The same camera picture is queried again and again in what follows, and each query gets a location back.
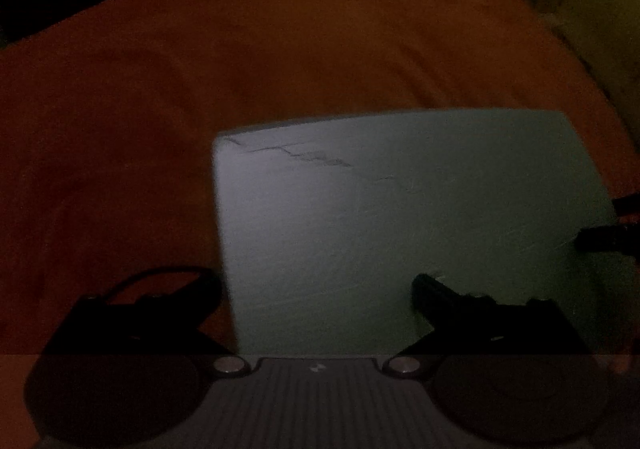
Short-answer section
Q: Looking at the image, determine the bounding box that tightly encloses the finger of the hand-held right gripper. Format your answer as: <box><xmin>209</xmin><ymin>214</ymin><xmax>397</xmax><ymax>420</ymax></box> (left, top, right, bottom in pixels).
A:
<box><xmin>574</xmin><ymin>223</ymin><xmax>640</xmax><ymax>253</ymax></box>
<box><xmin>612</xmin><ymin>196</ymin><xmax>640</xmax><ymax>218</ymax></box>

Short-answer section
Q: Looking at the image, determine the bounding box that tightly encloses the yellow wooden door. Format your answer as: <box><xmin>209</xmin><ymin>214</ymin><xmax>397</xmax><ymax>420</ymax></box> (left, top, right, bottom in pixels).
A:
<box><xmin>520</xmin><ymin>0</ymin><xmax>640</xmax><ymax>130</ymax></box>

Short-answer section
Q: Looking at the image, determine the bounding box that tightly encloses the white foam board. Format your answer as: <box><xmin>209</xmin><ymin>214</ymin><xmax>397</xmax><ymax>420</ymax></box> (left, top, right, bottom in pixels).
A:
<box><xmin>212</xmin><ymin>108</ymin><xmax>640</xmax><ymax>360</ymax></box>

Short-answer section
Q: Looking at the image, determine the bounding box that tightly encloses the orange blanket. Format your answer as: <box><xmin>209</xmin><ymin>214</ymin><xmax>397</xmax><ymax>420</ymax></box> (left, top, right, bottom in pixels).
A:
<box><xmin>0</xmin><ymin>0</ymin><xmax>640</xmax><ymax>449</ymax></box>

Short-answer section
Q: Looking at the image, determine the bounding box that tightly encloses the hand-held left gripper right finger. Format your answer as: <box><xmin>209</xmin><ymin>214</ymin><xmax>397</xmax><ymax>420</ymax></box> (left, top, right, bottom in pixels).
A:
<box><xmin>384</xmin><ymin>273</ymin><xmax>593</xmax><ymax>375</ymax></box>

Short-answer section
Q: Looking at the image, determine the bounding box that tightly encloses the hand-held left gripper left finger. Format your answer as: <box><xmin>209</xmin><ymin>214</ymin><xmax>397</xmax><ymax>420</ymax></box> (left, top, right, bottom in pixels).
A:
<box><xmin>40</xmin><ymin>266</ymin><xmax>251</xmax><ymax>376</ymax></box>

